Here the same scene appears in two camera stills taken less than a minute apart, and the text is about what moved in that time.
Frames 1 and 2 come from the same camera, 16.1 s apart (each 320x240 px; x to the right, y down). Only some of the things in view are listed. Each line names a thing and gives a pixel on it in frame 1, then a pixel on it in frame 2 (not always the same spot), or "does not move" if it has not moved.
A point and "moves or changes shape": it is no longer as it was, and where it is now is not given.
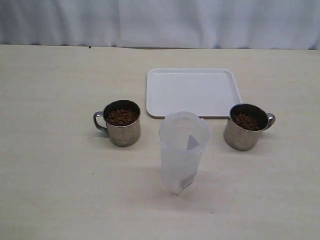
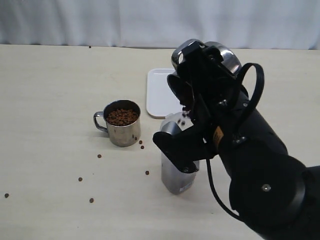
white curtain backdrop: x=257 y=24 does not move
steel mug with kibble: x=121 y=119 does not move
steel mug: x=245 y=125 moves or changes shape
